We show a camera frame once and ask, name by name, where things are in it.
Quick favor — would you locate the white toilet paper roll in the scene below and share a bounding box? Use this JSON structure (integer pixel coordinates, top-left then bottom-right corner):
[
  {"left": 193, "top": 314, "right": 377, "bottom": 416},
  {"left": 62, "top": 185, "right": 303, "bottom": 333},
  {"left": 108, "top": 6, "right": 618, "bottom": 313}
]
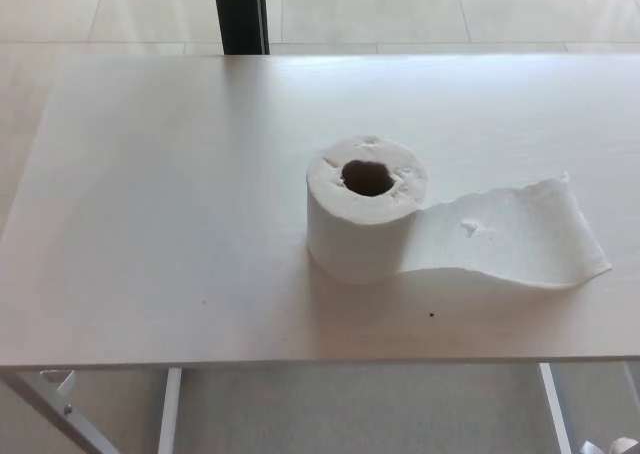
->
[{"left": 305, "top": 134, "right": 613, "bottom": 291}]

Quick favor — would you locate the black vertical post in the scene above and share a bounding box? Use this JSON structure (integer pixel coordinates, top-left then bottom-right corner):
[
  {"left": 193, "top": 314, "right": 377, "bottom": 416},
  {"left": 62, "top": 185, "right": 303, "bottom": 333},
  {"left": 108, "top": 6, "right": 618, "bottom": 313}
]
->
[{"left": 211, "top": 0, "right": 272, "bottom": 56}]

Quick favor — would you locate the white diagonal table leg frame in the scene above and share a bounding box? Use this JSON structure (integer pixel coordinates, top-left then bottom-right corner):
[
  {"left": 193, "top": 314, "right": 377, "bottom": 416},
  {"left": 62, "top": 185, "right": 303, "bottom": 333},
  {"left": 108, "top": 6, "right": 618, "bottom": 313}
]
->
[{"left": 0, "top": 368, "right": 121, "bottom": 454}]

